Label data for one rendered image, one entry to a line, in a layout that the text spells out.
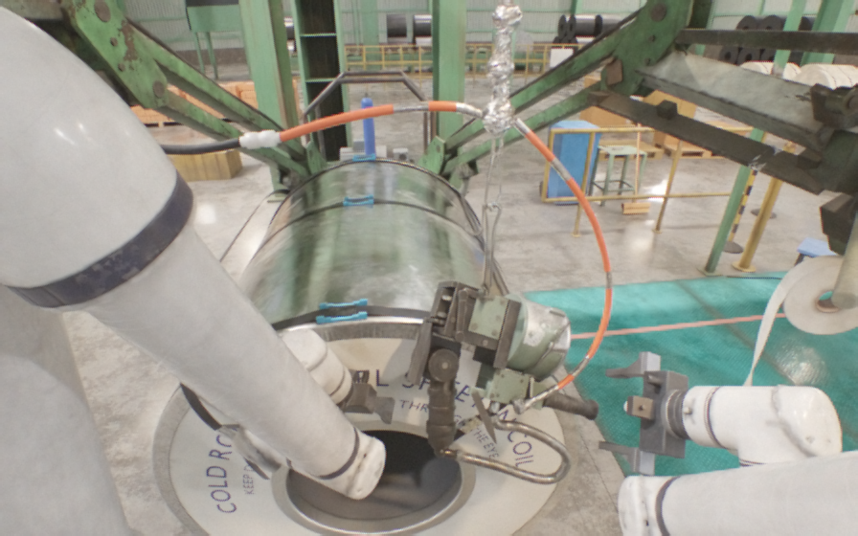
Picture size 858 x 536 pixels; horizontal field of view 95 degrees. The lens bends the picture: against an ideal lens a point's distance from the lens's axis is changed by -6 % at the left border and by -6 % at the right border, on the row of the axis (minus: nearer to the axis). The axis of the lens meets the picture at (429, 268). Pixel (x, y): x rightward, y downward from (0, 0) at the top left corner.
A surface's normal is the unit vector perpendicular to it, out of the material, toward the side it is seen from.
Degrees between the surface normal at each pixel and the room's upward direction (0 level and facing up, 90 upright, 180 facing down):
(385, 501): 4
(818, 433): 44
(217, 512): 90
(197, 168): 90
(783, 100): 50
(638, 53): 90
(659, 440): 65
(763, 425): 72
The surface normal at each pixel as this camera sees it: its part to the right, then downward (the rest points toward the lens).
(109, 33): 1.00, 0.03
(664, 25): -0.89, 0.24
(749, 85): -0.74, -0.43
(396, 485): -0.22, -0.84
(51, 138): 0.77, 0.04
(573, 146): 0.10, 0.53
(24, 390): 0.91, 0.20
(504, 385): 0.32, -0.07
